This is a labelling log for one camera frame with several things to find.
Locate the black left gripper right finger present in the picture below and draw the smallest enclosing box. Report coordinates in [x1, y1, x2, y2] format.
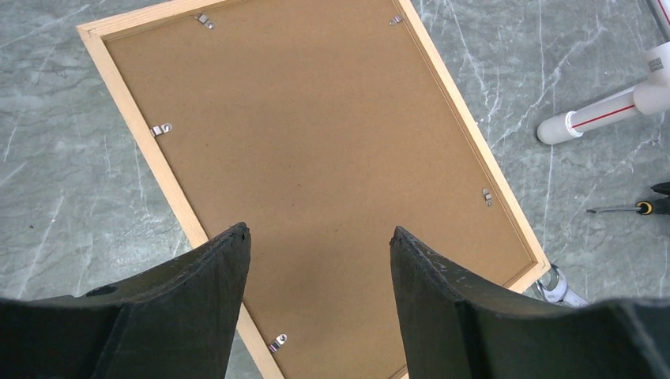
[390, 227, 669, 378]

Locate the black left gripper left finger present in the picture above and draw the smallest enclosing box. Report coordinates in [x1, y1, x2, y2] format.
[1, 223, 251, 378]

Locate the wooden picture frame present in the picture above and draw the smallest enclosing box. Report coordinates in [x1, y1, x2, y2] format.
[77, 0, 549, 378]

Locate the black yellow screwdriver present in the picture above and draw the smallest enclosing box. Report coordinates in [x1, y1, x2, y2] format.
[586, 182, 669, 216]

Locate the silver open-end wrench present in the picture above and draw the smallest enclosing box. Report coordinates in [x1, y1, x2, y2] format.
[533, 264, 589, 308]

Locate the white PVC pipe stand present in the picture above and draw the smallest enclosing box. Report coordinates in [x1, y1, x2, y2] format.
[536, 0, 670, 146]

